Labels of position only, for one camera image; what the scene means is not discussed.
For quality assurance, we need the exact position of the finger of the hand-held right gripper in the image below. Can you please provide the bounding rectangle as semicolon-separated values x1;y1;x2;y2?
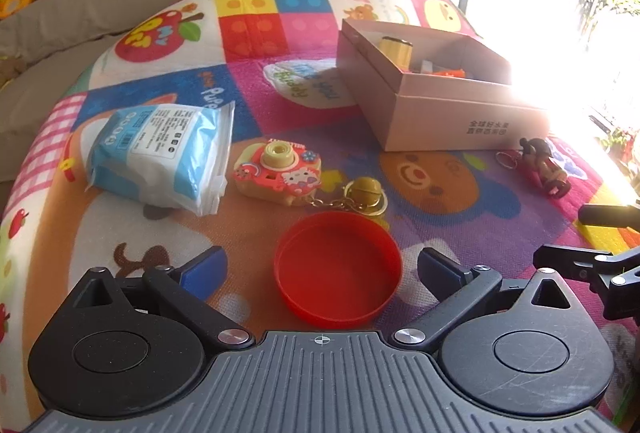
532;243;640;321
578;203;640;231

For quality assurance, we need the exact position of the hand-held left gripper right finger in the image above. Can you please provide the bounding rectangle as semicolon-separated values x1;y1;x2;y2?
390;247;581;354

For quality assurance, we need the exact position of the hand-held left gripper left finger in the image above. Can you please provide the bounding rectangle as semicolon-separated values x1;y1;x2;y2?
75;245;256;351

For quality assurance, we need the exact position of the red plastic lid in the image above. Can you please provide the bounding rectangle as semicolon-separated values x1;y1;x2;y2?
273;210;403;328

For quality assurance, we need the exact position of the pink cardboard box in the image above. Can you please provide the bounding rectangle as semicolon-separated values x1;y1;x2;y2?
335;18;551;152

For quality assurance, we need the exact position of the yellow cylinder toy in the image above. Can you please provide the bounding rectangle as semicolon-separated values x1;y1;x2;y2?
377;35;414;68

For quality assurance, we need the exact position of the small potted plant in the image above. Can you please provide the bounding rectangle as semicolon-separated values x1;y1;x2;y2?
597;125;640;164

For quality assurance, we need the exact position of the gold bell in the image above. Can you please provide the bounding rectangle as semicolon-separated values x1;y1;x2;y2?
305;176;390;216

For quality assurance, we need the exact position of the blue white wet wipes pack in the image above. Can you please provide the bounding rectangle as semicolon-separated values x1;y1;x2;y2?
84;100;236;216

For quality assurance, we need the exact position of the colourful cartoon play mat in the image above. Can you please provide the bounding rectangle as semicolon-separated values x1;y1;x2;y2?
0;0;640;433

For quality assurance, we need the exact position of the beige sofa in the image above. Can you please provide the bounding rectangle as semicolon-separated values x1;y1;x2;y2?
0;0;256;184

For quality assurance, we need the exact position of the brown figurine keychain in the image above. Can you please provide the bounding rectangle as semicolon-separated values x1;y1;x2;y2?
496;137;572;198

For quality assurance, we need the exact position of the camera-shaped toy keychain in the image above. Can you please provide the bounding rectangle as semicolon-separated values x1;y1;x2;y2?
233;139;323;208

